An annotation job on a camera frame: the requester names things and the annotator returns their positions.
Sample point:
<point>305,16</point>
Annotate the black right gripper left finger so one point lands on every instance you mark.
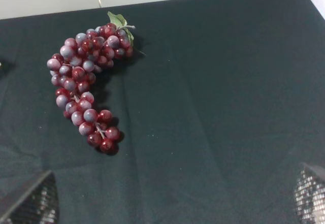
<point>35,201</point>

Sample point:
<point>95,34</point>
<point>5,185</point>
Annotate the black tablecloth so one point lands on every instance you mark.
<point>217,114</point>

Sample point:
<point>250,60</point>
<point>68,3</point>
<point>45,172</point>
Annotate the red artificial grape bunch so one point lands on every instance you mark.
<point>73,71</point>

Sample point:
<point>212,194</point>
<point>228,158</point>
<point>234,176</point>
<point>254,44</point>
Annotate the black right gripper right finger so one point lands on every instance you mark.
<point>309,194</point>

